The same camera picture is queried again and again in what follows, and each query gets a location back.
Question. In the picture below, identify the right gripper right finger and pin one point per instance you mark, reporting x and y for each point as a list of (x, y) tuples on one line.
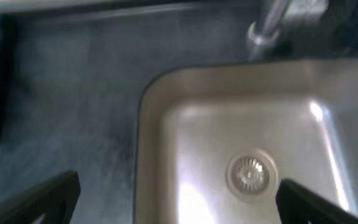
[(303, 208)]

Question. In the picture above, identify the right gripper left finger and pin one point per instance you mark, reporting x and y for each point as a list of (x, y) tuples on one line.
[(42, 202)]

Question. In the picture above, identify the steel sink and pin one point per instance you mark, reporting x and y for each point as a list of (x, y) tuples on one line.
[(259, 124)]

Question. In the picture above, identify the steel tap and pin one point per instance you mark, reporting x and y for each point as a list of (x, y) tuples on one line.
[(269, 28)]

